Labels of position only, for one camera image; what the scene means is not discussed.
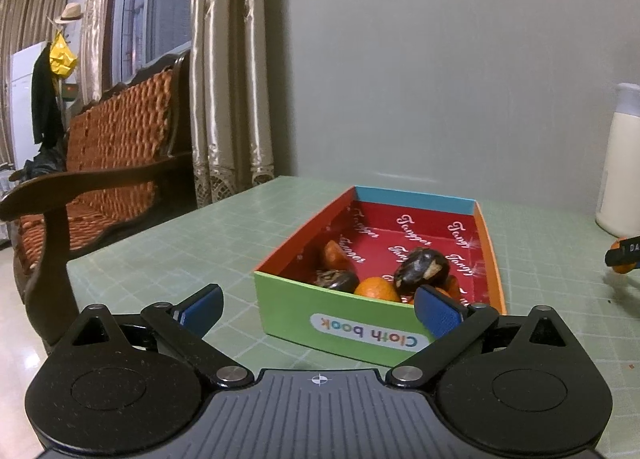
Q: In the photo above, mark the reddish orange fruit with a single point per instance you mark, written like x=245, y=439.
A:
x=452, y=286

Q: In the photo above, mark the white refrigerator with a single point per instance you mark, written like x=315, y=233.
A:
x=21, y=104

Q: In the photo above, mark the large dark brown fruit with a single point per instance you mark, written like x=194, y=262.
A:
x=415, y=271

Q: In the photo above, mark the beige satin curtain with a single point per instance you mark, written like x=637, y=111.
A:
x=100, y=14
x=230, y=64

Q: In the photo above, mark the white thermos jug grey lid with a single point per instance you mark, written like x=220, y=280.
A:
x=622, y=164

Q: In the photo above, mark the yellow bag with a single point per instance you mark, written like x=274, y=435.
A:
x=62, y=56

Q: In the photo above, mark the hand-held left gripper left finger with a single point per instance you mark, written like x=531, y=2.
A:
x=200, y=311

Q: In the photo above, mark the straw hat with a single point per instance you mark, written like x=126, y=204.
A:
x=69, y=14

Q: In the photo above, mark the round orange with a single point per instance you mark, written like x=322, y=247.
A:
x=624, y=269

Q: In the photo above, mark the medium orange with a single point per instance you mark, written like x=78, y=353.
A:
x=377, y=289

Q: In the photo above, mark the large orange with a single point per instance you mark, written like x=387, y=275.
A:
x=334, y=256

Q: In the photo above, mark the colourful cardboard box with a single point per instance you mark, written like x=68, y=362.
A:
x=290, y=304

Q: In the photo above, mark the small dark brown fruit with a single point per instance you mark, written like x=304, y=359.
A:
x=337, y=281

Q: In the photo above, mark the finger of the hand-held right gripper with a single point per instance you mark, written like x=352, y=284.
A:
x=625, y=253

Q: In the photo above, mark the window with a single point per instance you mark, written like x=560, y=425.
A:
x=155, y=4

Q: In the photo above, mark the black hanging garment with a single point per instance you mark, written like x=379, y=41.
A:
x=44, y=99

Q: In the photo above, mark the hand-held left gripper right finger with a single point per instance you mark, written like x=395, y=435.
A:
x=437, y=311

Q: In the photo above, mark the wooden bench woven back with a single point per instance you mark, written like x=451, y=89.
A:
x=115, y=129

